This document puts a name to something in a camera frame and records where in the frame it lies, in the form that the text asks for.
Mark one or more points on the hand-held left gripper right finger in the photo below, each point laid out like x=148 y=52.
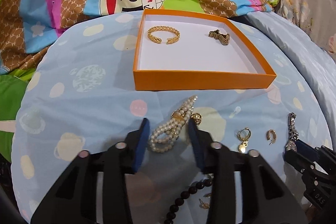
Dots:
x=194 y=146

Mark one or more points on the light blue dotted cover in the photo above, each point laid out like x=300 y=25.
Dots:
x=86 y=98

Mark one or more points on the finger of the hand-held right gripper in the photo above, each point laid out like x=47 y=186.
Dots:
x=295 y=159
x=305 y=147

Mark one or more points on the orange cardboard box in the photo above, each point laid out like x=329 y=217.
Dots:
x=194 y=77

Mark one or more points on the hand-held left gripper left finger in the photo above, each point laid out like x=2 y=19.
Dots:
x=140 y=146

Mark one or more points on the round gold earring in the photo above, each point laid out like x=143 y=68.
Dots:
x=196 y=118

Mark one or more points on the plain light blue quilt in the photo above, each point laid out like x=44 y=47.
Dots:
x=294 y=43

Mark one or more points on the silver wristwatch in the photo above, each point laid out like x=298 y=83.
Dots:
x=292 y=132

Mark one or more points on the small gold stud earring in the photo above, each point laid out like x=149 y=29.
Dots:
x=208 y=195
x=203 y=203

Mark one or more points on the green pillow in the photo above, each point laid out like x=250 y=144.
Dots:
x=11 y=98

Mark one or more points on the small gold hoop earring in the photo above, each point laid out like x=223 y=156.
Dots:
x=269 y=134

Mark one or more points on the gold hoop earring disc charm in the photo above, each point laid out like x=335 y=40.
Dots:
x=244 y=138

